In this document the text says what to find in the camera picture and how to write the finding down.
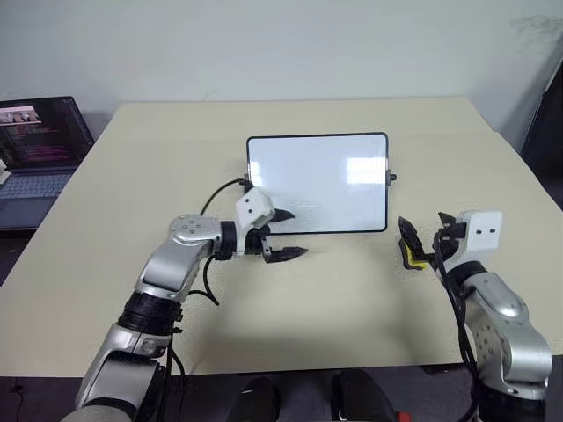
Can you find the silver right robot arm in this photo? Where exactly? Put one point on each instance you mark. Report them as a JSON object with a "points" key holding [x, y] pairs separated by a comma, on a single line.
{"points": [[506, 316]]}

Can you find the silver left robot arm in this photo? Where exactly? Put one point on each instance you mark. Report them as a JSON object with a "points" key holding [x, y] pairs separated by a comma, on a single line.
{"points": [[176, 259]]}

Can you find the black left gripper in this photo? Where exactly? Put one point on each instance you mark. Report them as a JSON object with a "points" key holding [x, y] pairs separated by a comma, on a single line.
{"points": [[255, 242]]}

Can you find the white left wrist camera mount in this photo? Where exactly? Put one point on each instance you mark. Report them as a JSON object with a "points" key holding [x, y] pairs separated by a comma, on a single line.
{"points": [[253, 206]]}

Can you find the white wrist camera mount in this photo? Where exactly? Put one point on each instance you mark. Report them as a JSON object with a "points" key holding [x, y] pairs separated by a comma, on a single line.
{"points": [[481, 228], [253, 206]]}

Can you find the yellow and black eraser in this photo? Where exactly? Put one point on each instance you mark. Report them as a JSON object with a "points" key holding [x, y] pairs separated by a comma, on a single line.
{"points": [[414, 259]]}

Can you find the black flat panel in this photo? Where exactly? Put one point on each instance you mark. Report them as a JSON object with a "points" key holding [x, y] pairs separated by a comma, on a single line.
{"points": [[550, 140]]}

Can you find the dark rounded shape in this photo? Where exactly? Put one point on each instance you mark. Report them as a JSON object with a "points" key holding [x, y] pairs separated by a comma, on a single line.
{"points": [[358, 395], [259, 400]]}

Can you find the open grey laptop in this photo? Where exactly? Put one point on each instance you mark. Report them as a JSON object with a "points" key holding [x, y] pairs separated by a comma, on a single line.
{"points": [[39, 132]]}

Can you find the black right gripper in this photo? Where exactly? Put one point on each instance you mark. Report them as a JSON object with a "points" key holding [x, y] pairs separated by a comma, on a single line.
{"points": [[448, 247]]}

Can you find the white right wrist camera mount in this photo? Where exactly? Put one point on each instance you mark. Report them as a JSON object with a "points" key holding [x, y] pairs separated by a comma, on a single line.
{"points": [[481, 228]]}

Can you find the black framed whiteboard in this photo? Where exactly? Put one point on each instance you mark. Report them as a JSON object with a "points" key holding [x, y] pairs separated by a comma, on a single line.
{"points": [[316, 176]]}

